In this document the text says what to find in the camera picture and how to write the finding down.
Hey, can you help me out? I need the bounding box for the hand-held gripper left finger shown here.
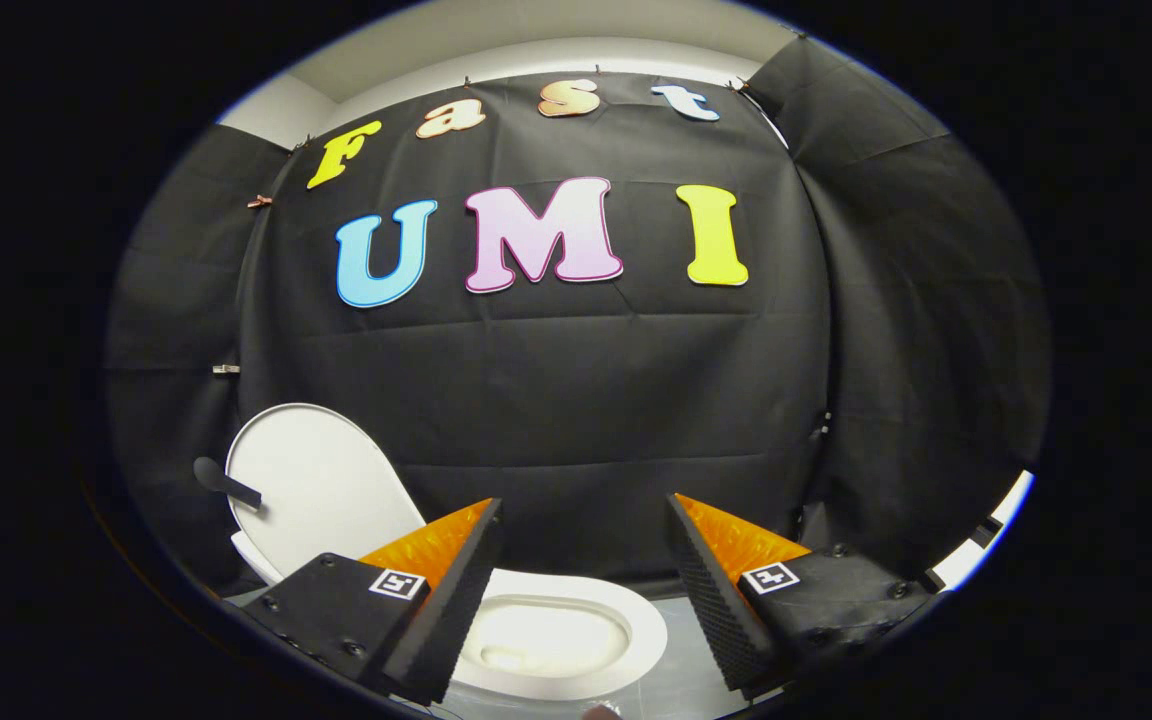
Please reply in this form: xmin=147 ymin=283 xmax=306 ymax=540
xmin=239 ymin=497 xmax=505 ymax=707

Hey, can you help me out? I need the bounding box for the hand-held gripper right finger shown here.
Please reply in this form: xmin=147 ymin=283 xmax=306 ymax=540
xmin=666 ymin=492 xmax=937 ymax=699

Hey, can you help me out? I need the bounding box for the white toilet lid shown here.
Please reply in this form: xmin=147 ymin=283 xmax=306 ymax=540
xmin=193 ymin=403 xmax=429 ymax=586

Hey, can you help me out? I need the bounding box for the white ceramic toilet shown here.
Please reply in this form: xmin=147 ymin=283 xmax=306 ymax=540
xmin=229 ymin=530 xmax=669 ymax=704

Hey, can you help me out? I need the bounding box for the black backdrop cloth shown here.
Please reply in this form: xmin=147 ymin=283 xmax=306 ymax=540
xmin=106 ymin=38 xmax=1052 ymax=601

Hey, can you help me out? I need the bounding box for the white black striped panel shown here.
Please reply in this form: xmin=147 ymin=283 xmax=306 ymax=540
xmin=931 ymin=470 xmax=1035 ymax=591

